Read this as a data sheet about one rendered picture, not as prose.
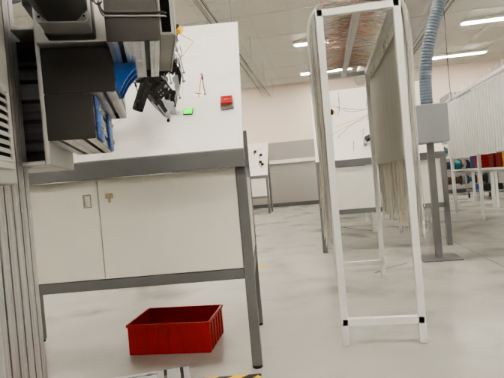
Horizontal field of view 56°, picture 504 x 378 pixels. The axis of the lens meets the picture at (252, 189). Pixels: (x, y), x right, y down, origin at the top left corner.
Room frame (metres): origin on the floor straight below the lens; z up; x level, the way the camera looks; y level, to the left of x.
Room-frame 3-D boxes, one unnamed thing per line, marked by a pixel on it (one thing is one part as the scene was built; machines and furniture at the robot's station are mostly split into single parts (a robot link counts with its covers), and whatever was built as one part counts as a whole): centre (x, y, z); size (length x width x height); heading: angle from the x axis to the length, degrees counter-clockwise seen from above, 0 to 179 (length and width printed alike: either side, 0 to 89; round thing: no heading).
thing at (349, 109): (4.78, -1.26, 0.83); 1.18 x 0.72 x 1.65; 81
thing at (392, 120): (2.67, -0.61, 0.78); 1.39 x 0.45 x 1.56; 171
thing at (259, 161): (11.06, 0.16, 0.83); 1.18 x 0.72 x 1.65; 81
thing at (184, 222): (1.87, 0.33, 0.60); 0.55 x 0.03 x 0.39; 88
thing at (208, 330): (2.25, 0.41, 0.07); 0.39 x 0.29 x 0.14; 82
